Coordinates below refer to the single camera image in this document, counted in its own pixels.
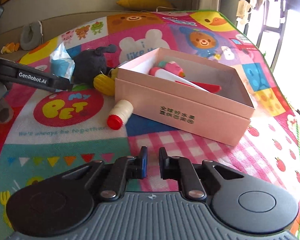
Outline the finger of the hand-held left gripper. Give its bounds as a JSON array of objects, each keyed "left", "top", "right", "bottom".
[{"left": 0, "top": 54, "right": 73, "bottom": 93}]

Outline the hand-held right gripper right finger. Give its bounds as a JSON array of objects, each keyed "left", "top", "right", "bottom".
[{"left": 158, "top": 147, "right": 245, "bottom": 202}]

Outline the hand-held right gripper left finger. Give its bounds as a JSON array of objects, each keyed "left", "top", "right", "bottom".
[{"left": 56, "top": 146, "right": 148, "bottom": 201}]

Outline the grey plush toy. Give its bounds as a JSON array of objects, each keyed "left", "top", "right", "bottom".
[{"left": 72, "top": 44, "right": 118, "bottom": 88}]

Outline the pink cardboard box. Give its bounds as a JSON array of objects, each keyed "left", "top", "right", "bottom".
[{"left": 114, "top": 47, "right": 256, "bottom": 147}]

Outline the person's left hand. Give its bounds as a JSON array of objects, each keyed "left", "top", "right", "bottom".
[{"left": 0, "top": 90, "right": 14, "bottom": 131}]

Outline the blue tissue packet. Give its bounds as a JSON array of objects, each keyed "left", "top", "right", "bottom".
[{"left": 49, "top": 42, "right": 75, "bottom": 81}]

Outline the small orange yellow toy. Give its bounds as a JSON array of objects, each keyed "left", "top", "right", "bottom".
[{"left": 1, "top": 42, "right": 20, "bottom": 54}]

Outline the grey neck pillow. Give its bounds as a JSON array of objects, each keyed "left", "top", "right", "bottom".
[{"left": 20, "top": 21, "right": 43, "bottom": 51}]

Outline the cream bottle with red cap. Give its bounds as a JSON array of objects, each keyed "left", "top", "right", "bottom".
[{"left": 107, "top": 99, "right": 134, "bottom": 131}]

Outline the yellow corn toy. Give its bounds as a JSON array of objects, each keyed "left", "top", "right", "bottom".
[{"left": 93, "top": 67, "right": 119, "bottom": 96}]

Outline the colourful cartoon play mat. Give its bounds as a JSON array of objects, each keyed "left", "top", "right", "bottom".
[{"left": 0, "top": 10, "right": 300, "bottom": 240}]

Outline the red and white toy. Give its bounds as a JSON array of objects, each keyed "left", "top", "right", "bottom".
[{"left": 148, "top": 66, "right": 222, "bottom": 94}]

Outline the pink toy pen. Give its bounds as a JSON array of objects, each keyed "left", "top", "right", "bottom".
[{"left": 158, "top": 59, "right": 186, "bottom": 78}]

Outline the yellow pillow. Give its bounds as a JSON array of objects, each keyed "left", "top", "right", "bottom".
[{"left": 116, "top": 0, "right": 176, "bottom": 12}]

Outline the hanging laundry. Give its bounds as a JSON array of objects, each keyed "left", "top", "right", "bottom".
[{"left": 236, "top": 0, "right": 274, "bottom": 26}]

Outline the white cable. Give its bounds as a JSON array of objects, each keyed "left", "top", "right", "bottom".
[{"left": 154, "top": 6, "right": 182, "bottom": 16}]

